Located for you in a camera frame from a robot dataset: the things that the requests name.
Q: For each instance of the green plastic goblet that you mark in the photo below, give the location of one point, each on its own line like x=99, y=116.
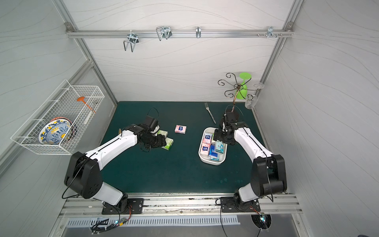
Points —
x=242, y=92

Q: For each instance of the green tissue pack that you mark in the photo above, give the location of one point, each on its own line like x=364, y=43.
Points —
x=169, y=143
x=162, y=132

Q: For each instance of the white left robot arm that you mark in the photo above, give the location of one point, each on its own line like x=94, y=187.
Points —
x=84, y=176

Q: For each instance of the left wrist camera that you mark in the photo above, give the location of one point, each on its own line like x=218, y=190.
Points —
x=152, y=124

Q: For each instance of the dark blue tissue pack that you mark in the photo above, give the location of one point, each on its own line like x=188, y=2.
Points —
x=212, y=152

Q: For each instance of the aluminium crossbar rail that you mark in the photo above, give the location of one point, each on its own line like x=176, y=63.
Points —
x=176, y=34

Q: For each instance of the pink tissue pack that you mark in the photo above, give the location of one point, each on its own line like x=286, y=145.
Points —
x=181, y=129
x=205, y=149
x=207, y=138

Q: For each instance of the blue yellow patterned plate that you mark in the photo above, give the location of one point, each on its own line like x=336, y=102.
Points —
x=55, y=131

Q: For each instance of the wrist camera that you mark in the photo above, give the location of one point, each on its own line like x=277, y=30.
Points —
x=229, y=117
x=152, y=124

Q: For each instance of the small metal hook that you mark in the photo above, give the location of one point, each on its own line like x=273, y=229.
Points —
x=198, y=32

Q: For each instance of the clear plastic goblet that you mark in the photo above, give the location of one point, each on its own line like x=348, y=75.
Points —
x=252, y=95

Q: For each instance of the black metal cup tree stand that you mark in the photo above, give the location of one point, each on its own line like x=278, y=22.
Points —
x=231, y=93

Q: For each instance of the metal double hook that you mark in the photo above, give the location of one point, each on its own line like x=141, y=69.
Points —
x=131, y=40
x=163, y=32

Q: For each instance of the orange handled utensil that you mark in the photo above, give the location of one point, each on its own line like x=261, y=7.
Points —
x=82, y=99

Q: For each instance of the silver metal fork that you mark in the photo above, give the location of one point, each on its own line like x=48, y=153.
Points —
x=210, y=113

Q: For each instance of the white wire basket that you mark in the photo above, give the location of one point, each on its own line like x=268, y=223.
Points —
x=61, y=102

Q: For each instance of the metal double hook middle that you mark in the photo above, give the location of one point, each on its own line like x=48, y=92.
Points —
x=163, y=32

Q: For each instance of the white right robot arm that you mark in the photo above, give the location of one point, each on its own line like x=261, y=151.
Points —
x=268, y=175

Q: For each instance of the metal bracket hook right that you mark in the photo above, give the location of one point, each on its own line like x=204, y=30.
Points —
x=270, y=34

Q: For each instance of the white slotted cable duct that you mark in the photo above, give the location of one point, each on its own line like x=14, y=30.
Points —
x=157, y=221

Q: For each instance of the metal double hook left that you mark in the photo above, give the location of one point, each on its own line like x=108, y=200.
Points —
x=131, y=40

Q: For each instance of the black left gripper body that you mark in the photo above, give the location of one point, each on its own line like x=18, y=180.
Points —
x=158, y=140

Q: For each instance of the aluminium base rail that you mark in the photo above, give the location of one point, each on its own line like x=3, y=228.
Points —
x=159, y=204

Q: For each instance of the round black fan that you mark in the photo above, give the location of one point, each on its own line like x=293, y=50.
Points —
x=262, y=221

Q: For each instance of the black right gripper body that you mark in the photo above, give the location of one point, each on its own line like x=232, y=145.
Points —
x=226, y=138

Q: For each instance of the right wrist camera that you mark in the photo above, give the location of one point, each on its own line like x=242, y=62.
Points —
x=229, y=117

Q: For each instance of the white plastic storage box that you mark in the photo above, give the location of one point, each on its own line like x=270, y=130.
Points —
x=205, y=159

